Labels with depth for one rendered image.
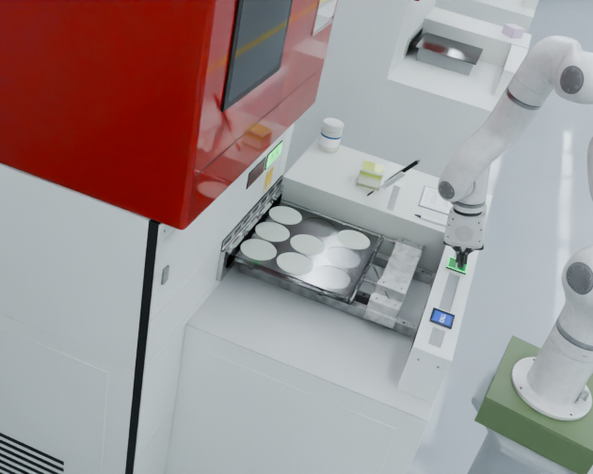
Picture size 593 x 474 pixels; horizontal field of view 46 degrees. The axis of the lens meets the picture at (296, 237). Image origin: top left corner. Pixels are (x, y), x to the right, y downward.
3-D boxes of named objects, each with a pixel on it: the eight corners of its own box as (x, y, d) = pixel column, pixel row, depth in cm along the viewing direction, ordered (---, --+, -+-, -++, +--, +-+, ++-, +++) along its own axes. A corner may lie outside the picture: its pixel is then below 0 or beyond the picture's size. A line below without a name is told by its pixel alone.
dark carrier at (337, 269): (227, 254, 187) (227, 252, 186) (273, 200, 215) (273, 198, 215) (347, 299, 180) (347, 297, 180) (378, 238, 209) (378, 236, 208)
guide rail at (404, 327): (238, 272, 194) (240, 263, 192) (241, 268, 195) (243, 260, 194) (410, 337, 185) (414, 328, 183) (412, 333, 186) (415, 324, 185)
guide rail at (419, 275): (273, 228, 216) (275, 220, 214) (276, 225, 218) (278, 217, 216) (428, 284, 207) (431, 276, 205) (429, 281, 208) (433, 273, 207)
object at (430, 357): (395, 389, 167) (412, 346, 159) (434, 273, 212) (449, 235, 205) (433, 404, 165) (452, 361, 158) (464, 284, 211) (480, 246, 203)
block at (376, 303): (366, 308, 182) (369, 299, 180) (370, 301, 184) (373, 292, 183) (395, 319, 180) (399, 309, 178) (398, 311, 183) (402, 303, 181)
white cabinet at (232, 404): (156, 524, 216) (184, 325, 172) (269, 342, 295) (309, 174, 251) (351, 614, 204) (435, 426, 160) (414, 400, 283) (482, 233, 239)
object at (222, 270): (215, 280, 184) (219, 251, 179) (274, 209, 220) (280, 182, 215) (220, 282, 184) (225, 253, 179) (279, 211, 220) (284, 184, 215)
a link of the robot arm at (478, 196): (472, 209, 175) (492, 197, 181) (478, 160, 169) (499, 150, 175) (444, 198, 181) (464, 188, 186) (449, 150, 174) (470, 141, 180)
